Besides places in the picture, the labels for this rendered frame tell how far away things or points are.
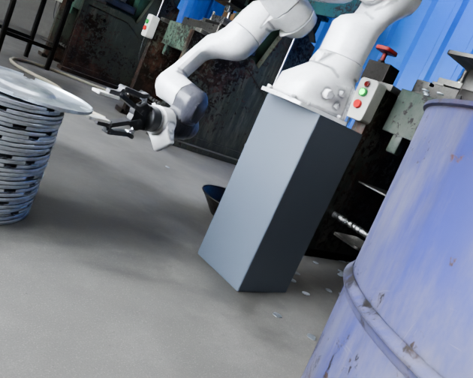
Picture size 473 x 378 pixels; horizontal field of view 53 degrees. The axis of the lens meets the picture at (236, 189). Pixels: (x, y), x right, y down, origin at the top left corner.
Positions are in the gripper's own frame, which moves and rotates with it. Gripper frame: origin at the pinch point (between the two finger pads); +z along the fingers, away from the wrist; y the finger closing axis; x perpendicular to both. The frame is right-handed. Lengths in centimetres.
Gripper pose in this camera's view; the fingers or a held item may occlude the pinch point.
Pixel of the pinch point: (100, 105)
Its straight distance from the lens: 124.8
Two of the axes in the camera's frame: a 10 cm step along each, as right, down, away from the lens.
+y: 4.1, -8.9, -1.9
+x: 7.7, 4.5, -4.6
